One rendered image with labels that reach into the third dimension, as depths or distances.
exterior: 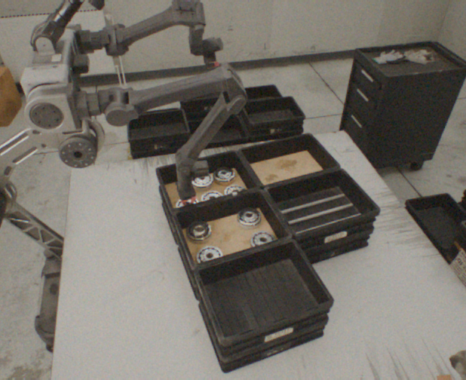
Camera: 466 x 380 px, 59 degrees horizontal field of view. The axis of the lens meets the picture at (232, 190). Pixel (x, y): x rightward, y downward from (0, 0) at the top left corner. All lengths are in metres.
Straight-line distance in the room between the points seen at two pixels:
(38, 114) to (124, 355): 0.86
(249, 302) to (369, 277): 0.56
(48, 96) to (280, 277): 0.99
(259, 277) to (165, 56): 3.41
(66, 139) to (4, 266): 1.48
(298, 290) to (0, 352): 1.70
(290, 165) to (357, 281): 0.65
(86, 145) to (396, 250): 1.37
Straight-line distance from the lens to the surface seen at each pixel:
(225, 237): 1.69
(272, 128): 2.84
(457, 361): 1.73
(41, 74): 1.41
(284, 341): 1.52
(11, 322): 2.72
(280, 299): 1.52
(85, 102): 1.32
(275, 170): 2.01
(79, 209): 2.12
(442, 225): 2.80
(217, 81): 1.30
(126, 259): 1.84
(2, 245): 3.14
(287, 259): 1.63
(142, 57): 4.62
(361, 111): 3.18
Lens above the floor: 2.10
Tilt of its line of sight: 42 degrees down
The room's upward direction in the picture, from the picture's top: straight up
